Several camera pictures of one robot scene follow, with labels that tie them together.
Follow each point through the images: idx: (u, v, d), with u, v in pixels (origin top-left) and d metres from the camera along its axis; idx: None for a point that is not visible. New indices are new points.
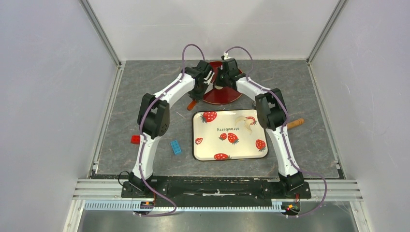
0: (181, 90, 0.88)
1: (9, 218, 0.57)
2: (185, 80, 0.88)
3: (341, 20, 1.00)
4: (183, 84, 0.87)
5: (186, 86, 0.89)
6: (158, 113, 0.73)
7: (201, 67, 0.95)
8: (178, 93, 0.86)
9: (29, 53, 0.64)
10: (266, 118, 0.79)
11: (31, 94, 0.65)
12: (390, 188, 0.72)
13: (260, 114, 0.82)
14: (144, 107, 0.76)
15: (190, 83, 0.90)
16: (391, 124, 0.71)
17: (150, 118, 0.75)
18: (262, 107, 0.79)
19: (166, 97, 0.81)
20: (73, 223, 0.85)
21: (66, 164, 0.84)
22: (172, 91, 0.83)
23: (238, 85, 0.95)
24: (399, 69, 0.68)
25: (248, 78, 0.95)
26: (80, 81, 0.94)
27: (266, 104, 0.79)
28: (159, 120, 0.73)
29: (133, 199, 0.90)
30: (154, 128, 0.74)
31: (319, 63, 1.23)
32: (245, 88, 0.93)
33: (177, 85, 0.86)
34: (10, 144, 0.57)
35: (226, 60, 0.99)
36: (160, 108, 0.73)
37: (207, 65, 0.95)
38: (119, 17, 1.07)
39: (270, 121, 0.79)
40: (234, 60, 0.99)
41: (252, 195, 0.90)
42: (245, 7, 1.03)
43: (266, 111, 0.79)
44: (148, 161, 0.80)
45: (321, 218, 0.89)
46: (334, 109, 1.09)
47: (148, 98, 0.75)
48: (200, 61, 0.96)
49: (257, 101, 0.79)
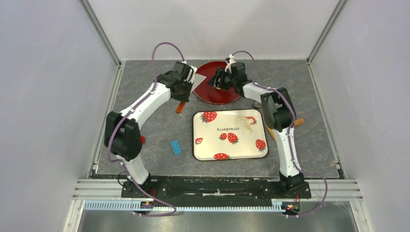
0: (155, 103, 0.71)
1: (10, 217, 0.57)
2: (159, 91, 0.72)
3: (341, 20, 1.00)
4: (156, 96, 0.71)
5: (160, 98, 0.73)
6: (127, 136, 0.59)
7: (178, 71, 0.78)
8: (150, 107, 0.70)
9: (29, 53, 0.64)
10: (273, 117, 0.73)
11: (31, 93, 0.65)
12: (390, 188, 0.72)
13: (267, 116, 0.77)
14: (109, 128, 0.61)
15: (166, 93, 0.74)
16: (391, 124, 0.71)
17: (119, 141, 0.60)
18: (268, 107, 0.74)
19: (134, 115, 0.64)
20: (73, 223, 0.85)
21: (66, 164, 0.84)
22: (142, 106, 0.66)
23: (244, 89, 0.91)
24: (399, 68, 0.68)
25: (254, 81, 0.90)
26: (80, 81, 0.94)
27: (272, 104, 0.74)
28: (128, 143, 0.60)
29: (133, 199, 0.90)
30: (125, 152, 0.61)
31: (319, 63, 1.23)
32: (251, 92, 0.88)
33: (149, 98, 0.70)
34: (11, 143, 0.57)
35: (234, 65, 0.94)
36: (128, 128, 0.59)
37: (184, 67, 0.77)
38: (119, 17, 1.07)
39: (278, 120, 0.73)
40: (244, 65, 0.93)
41: (252, 195, 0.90)
42: (245, 7, 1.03)
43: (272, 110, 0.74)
44: (138, 170, 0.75)
45: (321, 218, 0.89)
46: (334, 109, 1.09)
47: (113, 118, 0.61)
48: (175, 63, 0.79)
49: (263, 100, 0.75)
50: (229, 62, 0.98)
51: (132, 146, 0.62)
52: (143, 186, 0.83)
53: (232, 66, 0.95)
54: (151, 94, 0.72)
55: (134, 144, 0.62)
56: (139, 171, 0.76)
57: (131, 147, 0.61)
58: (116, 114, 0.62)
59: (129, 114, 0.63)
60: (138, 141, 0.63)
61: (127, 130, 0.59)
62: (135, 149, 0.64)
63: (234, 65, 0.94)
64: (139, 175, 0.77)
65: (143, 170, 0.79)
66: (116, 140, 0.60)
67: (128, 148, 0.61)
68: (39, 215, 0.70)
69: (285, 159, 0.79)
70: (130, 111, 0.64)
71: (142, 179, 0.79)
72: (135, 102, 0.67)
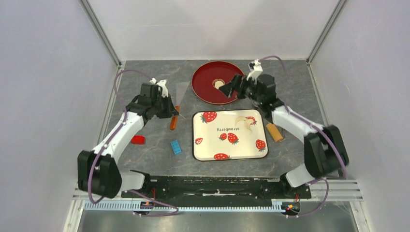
0: (129, 133, 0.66)
1: (10, 217, 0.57)
2: (131, 120, 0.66)
3: (341, 20, 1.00)
4: (129, 125, 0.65)
5: (134, 127, 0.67)
6: (105, 174, 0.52)
7: (146, 94, 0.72)
8: (124, 139, 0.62)
9: (29, 53, 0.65)
10: (319, 166, 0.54)
11: (31, 93, 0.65)
12: (390, 188, 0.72)
13: (308, 161, 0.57)
14: (82, 170, 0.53)
15: (139, 121, 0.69)
16: (390, 124, 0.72)
17: (96, 181, 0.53)
18: (314, 152, 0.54)
19: (108, 150, 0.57)
20: (73, 223, 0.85)
21: (66, 164, 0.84)
22: (116, 139, 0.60)
23: (275, 118, 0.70)
24: (399, 69, 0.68)
25: (288, 107, 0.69)
26: (80, 81, 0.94)
27: (319, 148, 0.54)
28: (108, 181, 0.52)
29: (133, 199, 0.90)
30: (107, 192, 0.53)
31: (319, 63, 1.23)
32: (285, 122, 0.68)
33: (122, 130, 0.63)
34: (10, 143, 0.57)
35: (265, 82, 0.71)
36: (104, 166, 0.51)
37: (151, 89, 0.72)
38: (119, 18, 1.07)
39: (326, 170, 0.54)
40: (275, 85, 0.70)
41: (252, 195, 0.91)
42: (245, 7, 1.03)
43: (319, 156, 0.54)
44: (133, 182, 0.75)
45: (321, 218, 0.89)
46: (334, 109, 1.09)
47: (86, 157, 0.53)
48: (141, 86, 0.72)
49: (306, 140, 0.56)
50: (251, 71, 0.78)
51: (113, 183, 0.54)
52: (143, 187, 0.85)
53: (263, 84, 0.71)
54: (123, 124, 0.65)
55: (114, 181, 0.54)
56: (133, 181, 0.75)
57: (111, 186, 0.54)
58: (88, 152, 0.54)
59: (102, 150, 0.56)
60: (117, 176, 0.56)
61: (104, 168, 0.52)
62: (116, 185, 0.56)
63: (259, 80, 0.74)
64: (135, 184, 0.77)
65: (139, 176, 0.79)
66: (94, 181, 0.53)
67: (109, 187, 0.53)
68: (39, 215, 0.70)
69: (300, 181, 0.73)
70: (104, 147, 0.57)
71: (140, 184, 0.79)
72: (107, 136, 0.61)
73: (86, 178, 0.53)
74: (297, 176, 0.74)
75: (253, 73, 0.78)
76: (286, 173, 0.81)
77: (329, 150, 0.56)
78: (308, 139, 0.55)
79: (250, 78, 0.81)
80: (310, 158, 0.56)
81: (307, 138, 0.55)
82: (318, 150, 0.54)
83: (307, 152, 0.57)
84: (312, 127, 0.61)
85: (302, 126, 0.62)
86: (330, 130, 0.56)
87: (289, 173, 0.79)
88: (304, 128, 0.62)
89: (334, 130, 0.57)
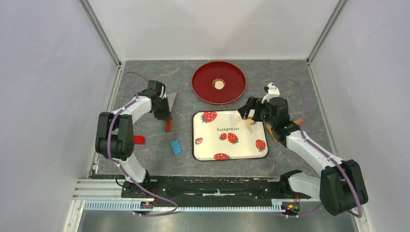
0: (140, 108, 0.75)
1: (10, 217, 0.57)
2: (142, 98, 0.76)
3: (341, 20, 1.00)
4: (141, 102, 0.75)
5: (144, 106, 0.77)
6: (123, 129, 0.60)
7: (153, 88, 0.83)
8: (136, 111, 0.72)
9: (29, 54, 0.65)
10: (337, 203, 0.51)
11: (31, 93, 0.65)
12: (389, 188, 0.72)
13: (325, 195, 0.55)
14: (103, 127, 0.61)
15: (148, 103, 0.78)
16: (390, 124, 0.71)
17: (114, 139, 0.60)
18: (332, 188, 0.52)
19: (126, 112, 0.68)
20: (73, 223, 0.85)
21: (66, 164, 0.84)
22: (131, 109, 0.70)
23: (289, 142, 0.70)
24: (399, 69, 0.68)
25: (304, 133, 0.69)
26: (81, 81, 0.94)
27: (338, 186, 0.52)
28: (125, 138, 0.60)
29: (133, 199, 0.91)
30: (124, 149, 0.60)
31: (319, 63, 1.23)
32: (299, 149, 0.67)
33: (134, 104, 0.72)
34: (10, 144, 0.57)
35: (277, 106, 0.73)
36: (123, 122, 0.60)
37: (158, 84, 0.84)
38: (119, 18, 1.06)
39: (343, 207, 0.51)
40: (286, 106, 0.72)
41: (252, 195, 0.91)
42: (245, 8, 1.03)
43: (337, 192, 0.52)
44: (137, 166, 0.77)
45: (320, 217, 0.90)
46: (334, 110, 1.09)
47: (105, 116, 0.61)
48: (150, 81, 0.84)
49: (323, 176, 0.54)
50: (268, 94, 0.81)
51: (128, 142, 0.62)
52: (143, 186, 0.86)
53: (275, 106, 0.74)
54: (136, 100, 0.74)
55: (129, 140, 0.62)
56: (137, 170, 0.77)
57: (127, 144, 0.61)
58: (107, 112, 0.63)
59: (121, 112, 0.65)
60: (131, 137, 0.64)
61: (123, 123, 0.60)
62: (129, 145, 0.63)
63: (271, 102, 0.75)
64: (138, 175, 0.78)
65: (140, 168, 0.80)
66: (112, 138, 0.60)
67: (126, 144, 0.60)
68: (40, 215, 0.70)
69: (303, 190, 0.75)
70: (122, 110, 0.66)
71: (141, 177, 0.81)
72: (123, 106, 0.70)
73: (104, 135, 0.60)
74: (302, 188, 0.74)
75: (269, 95, 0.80)
76: (290, 178, 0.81)
77: (346, 185, 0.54)
78: (326, 175, 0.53)
79: (265, 100, 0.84)
80: (326, 193, 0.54)
81: (327, 175, 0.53)
82: (336, 184, 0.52)
83: (323, 185, 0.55)
84: (330, 161, 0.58)
85: (320, 158, 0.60)
86: (350, 167, 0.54)
87: (293, 179, 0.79)
88: (322, 161, 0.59)
89: (355, 166, 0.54)
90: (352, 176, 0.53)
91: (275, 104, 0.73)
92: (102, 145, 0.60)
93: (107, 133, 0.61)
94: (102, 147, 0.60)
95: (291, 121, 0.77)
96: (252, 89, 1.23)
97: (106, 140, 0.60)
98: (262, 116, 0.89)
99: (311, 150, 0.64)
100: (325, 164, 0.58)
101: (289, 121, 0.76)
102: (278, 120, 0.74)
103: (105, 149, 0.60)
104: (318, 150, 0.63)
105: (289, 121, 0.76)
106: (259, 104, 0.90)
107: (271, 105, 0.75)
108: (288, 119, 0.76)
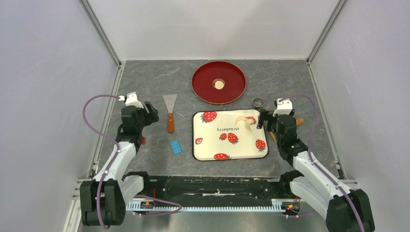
0: (125, 158, 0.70)
1: (11, 217, 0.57)
2: (124, 147, 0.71)
3: (340, 20, 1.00)
4: (124, 152, 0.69)
5: (128, 153, 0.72)
6: (110, 198, 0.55)
7: (130, 123, 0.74)
8: (122, 166, 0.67)
9: (29, 53, 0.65)
10: None
11: (31, 93, 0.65)
12: (388, 188, 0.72)
13: (331, 222, 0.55)
14: (86, 200, 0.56)
15: (132, 148, 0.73)
16: (391, 124, 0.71)
17: (102, 208, 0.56)
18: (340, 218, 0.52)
19: (110, 175, 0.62)
20: (73, 223, 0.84)
21: (66, 164, 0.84)
22: (115, 165, 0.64)
23: (296, 162, 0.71)
24: (399, 69, 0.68)
25: (312, 155, 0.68)
26: (80, 81, 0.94)
27: (345, 217, 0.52)
28: (115, 206, 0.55)
29: (133, 199, 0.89)
30: (114, 217, 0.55)
31: (318, 63, 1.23)
32: (307, 171, 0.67)
33: (118, 157, 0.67)
34: (10, 144, 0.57)
35: (286, 125, 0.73)
36: (108, 191, 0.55)
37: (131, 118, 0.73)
38: (119, 18, 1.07)
39: None
40: (295, 125, 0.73)
41: (252, 195, 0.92)
42: (245, 7, 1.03)
43: (344, 222, 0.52)
44: (133, 191, 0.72)
45: (320, 217, 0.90)
46: (334, 110, 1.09)
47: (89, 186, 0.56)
48: (123, 117, 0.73)
49: (332, 205, 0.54)
50: (276, 109, 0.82)
51: (119, 209, 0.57)
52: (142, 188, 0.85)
53: (283, 125, 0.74)
54: (118, 152, 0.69)
55: (119, 205, 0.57)
56: (135, 188, 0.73)
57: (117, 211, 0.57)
58: (90, 181, 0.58)
59: (104, 177, 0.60)
60: (121, 202, 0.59)
61: (109, 192, 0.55)
62: (121, 208, 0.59)
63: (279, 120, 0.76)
64: (136, 188, 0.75)
65: (138, 180, 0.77)
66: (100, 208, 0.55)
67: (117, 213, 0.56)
68: (40, 215, 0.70)
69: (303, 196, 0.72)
70: (105, 173, 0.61)
71: (142, 185, 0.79)
72: (105, 164, 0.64)
73: (91, 208, 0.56)
74: (303, 196, 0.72)
75: (278, 111, 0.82)
76: (291, 181, 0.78)
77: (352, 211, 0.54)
78: (334, 206, 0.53)
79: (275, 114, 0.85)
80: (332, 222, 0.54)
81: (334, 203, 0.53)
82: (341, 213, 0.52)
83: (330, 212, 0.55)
84: (339, 189, 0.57)
85: (328, 185, 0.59)
86: (358, 196, 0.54)
87: (295, 184, 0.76)
88: (330, 189, 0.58)
89: (363, 196, 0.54)
90: (359, 204, 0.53)
91: (283, 123, 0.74)
92: (91, 217, 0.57)
93: (93, 205, 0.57)
94: (92, 217, 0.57)
95: (298, 139, 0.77)
96: (252, 89, 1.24)
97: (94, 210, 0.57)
98: (272, 129, 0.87)
99: (317, 174, 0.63)
100: (334, 192, 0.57)
101: (296, 139, 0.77)
102: (286, 138, 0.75)
103: (94, 218, 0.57)
104: (326, 176, 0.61)
105: (296, 138, 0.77)
106: (270, 116, 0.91)
107: (279, 123, 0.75)
108: (295, 138, 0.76)
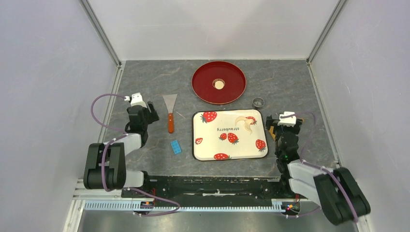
0: (131, 142, 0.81)
1: (10, 217, 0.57)
2: (132, 135, 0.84)
3: (340, 20, 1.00)
4: (130, 137, 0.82)
5: (135, 140, 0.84)
6: (115, 159, 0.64)
7: (136, 121, 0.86)
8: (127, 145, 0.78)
9: (29, 54, 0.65)
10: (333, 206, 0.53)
11: (31, 93, 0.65)
12: (388, 188, 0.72)
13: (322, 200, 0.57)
14: (93, 160, 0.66)
15: (137, 140, 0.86)
16: (391, 124, 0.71)
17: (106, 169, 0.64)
18: (326, 193, 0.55)
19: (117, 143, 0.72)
20: (73, 223, 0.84)
21: (66, 164, 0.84)
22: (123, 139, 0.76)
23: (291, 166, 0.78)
24: (399, 69, 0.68)
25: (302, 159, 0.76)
26: (80, 81, 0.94)
27: (331, 191, 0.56)
28: (117, 166, 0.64)
29: (133, 199, 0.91)
30: (114, 178, 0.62)
31: (318, 63, 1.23)
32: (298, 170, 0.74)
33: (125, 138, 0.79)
34: (10, 144, 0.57)
35: (289, 145, 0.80)
36: (114, 151, 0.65)
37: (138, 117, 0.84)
38: (119, 18, 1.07)
39: (340, 211, 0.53)
40: (296, 146, 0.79)
41: (252, 195, 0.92)
42: (245, 7, 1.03)
43: (331, 196, 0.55)
44: (133, 175, 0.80)
45: (320, 217, 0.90)
46: (334, 110, 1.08)
47: (96, 148, 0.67)
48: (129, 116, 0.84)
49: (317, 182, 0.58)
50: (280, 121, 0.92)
51: (120, 172, 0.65)
52: (143, 185, 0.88)
53: (286, 144, 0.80)
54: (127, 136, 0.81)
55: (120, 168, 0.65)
56: (134, 177, 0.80)
57: (118, 173, 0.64)
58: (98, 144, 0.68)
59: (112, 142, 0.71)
60: (123, 167, 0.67)
61: (114, 152, 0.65)
62: (121, 174, 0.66)
63: (283, 139, 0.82)
64: (136, 182, 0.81)
65: (138, 173, 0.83)
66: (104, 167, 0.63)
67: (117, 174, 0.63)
68: (39, 215, 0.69)
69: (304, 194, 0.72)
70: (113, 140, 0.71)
71: (141, 181, 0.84)
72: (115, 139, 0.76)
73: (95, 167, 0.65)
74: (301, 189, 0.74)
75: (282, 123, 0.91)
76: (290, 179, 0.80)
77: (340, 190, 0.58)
78: (318, 181, 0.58)
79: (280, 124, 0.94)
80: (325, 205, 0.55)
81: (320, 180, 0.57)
82: (329, 188, 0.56)
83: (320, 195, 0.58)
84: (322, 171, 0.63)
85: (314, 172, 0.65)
86: (342, 173, 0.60)
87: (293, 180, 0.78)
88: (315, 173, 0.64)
89: (346, 174, 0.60)
90: (344, 181, 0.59)
91: (286, 143, 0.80)
92: (93, 178, 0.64)
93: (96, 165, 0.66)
94: (93, 178, 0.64)
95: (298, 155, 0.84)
96: (252, 89, 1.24)
97: (96, 171, 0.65)
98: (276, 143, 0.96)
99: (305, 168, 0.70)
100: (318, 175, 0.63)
101: (296, 155, 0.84)
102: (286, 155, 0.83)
103: (95, 180, 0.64)
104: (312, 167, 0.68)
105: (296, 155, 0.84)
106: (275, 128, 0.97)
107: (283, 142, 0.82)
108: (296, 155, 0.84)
